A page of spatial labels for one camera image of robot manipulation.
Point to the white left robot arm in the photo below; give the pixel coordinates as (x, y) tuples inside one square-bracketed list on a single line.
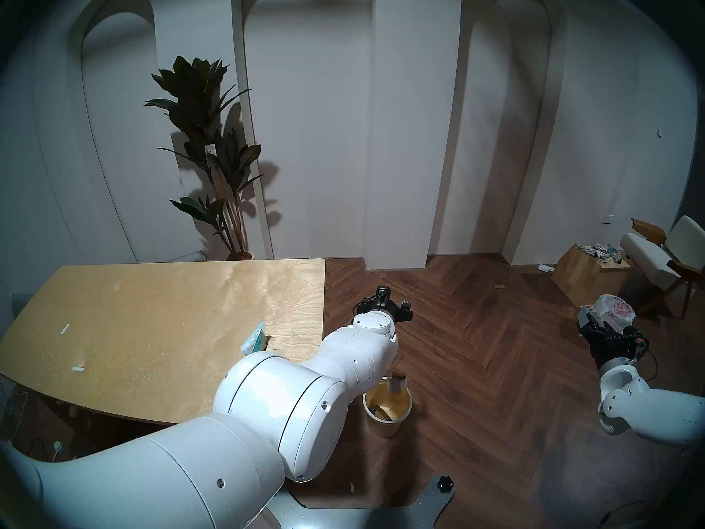
[(264, 412)]

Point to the cream round trash bin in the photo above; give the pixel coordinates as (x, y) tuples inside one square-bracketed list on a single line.
[(385, 427)]

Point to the white cushioned wooden armchair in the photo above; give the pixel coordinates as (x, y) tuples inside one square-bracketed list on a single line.
[(650, 255)]

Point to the light plywood table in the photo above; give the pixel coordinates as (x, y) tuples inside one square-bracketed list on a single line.
[(137, 313)]

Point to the clutter pile of small items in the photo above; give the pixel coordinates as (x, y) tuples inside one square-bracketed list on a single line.
[(600, 251)]

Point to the tall dark green plant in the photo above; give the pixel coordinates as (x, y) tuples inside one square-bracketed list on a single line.
[(204, 109)]

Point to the white plastic bag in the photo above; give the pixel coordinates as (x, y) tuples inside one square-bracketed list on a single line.
[(617, 307)]

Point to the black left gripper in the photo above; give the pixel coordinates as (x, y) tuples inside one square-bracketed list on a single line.
[(399, 308)]

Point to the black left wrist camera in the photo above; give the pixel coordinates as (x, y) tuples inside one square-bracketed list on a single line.
[(382, 293)]

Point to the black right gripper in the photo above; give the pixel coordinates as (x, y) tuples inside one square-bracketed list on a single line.
[(617, 346)]

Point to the wooden cube side table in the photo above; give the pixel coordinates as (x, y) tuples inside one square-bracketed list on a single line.
[(584, 277)]

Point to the teal white tissue pack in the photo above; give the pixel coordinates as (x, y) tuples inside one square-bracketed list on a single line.
[(254, 339)]

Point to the white and teal product box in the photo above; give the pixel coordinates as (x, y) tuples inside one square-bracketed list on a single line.
[(384, 412)]

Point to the grey metal robot base plate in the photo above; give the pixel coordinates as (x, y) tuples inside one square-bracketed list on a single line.
[(363, 519)]

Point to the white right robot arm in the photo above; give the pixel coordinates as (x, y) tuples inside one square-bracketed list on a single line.
[(661, 417)]

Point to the black base plate knob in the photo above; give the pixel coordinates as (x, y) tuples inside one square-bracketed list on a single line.
[(445, 484)]

